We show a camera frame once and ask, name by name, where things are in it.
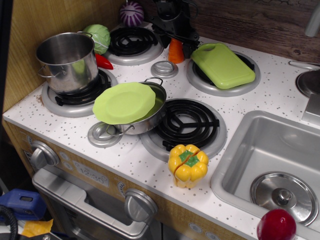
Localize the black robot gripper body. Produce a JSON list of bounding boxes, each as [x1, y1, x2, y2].
[[149, 0, 199, 42]]

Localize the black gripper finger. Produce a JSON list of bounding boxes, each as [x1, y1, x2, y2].
[[182, 40, 200, 59], [157, 33, 172, 49]]

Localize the orange toy carrot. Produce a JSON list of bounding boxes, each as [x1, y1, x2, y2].
[[168, 38, 184, 64]]

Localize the green plastic cutting board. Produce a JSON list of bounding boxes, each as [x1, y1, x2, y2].
[[191, 42, 256, 90]]

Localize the back right black burner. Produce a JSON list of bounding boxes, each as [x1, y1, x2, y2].
[[194, 51, 256, 87]]

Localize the black burner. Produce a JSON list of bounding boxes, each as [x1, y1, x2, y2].
[[54, 70, 112, 106], [155, 99, 220, 151], [108, 27, 158, 56], [194, 51, 256, 87]]

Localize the centre grey stove knob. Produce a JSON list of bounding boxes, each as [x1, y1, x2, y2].
[[150, 60, 179, 79]]

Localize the grey stove knob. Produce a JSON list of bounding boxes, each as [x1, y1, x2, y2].
[[87, 122, 122, 148], [150, 60, 179, 79]]

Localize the back left black burner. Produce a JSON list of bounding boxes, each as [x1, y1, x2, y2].
[[108, 27, 158, 56]]

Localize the purple toy onion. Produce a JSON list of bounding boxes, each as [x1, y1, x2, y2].
[[119, 1, 144, 27]]

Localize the green toy cabbage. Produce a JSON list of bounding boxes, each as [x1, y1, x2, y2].
[[82, 24, 111, 55]]

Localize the red toy chili pepper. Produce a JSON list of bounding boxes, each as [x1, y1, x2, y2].
[[95, 53, 114, 70]]

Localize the front left black burner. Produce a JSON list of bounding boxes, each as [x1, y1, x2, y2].
[[54, 70, 112, 106]]

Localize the front right black burner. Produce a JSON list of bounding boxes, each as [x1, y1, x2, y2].
[[155, 99, 220, 151]]

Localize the light green plastic plate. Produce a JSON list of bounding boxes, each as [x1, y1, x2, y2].
[[92, 82, 156, 125]]

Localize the shallow steel pan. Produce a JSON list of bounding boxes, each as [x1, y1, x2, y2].
[[105, 76, 167, 137]]

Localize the tall steel stock pot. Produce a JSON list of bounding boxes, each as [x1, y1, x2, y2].
[[35, 32, 99, 95]]

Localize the front grey stove knob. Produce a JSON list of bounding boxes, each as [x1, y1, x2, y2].
[[87, 122, 122, 148]]

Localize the yellow toy bell pepper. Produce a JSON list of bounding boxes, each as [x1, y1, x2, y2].
[[168, 144, 209, 189]]

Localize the grey sink basin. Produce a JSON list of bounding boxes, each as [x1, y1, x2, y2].
[[210, 110, 320, 240]]

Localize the steel pan at right edge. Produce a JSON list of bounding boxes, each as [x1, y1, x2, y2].
[[288, 60, 320, 98]]

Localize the grey toy faucet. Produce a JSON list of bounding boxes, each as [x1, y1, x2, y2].
[[304, 4, 320, 37]]

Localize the right oven dial knob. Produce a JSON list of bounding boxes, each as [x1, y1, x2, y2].
[[124, 188, 158, 224]]

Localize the oven dial knob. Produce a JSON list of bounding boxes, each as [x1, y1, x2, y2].
[[124, 188, 158, 224], [30, 140, 60, 169]]

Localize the steel pot lid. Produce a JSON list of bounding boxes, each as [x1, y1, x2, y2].
[[250, 171, 320, 226]]

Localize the left oven dial knob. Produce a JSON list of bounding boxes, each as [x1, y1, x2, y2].
[[30, 140, 60, 169]]

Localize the red toy apple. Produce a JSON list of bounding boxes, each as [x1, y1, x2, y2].
[[256, 209, 297, 240]]

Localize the blue plastic device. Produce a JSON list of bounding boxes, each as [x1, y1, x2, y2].
[[0, 188, 47, 221]]

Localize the yellow cloth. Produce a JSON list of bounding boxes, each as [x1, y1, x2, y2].
[[21, 219, 54, 238]]

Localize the grey oven door handle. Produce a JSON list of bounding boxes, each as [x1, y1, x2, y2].
[[32, 169, 153, 240]]

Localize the black cable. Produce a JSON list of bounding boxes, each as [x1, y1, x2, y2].
[[0, 205, 18, 240]]

